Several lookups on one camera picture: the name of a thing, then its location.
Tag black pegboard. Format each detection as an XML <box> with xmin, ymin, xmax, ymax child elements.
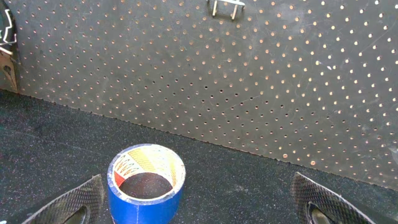
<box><xmin>0</xmin><ymin>0</ymin><xmax>398</xmax><ymax>191</ymax></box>

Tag roll of blue tape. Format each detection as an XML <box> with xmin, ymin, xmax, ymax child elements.
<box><xmin>106</xmin><ymin>143</ymin><xmax>187</xmax><ymax>224</ymax></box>

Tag black and white pliers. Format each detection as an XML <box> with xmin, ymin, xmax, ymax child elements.
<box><xmin>0</xmin><ymin>8</ymin><xmax>19</xmax><ymax>91</ymax></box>

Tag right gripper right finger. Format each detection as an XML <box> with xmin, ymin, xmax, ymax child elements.
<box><xmin>290</xmin><ymin>171</ymin><xmax>377</xmax><ymax>224</ymax></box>

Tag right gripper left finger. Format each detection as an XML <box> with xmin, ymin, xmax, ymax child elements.
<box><xmin>6</xmin><ymin>174</ymin><xmax>105</xmax><ymax>224</ymax></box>

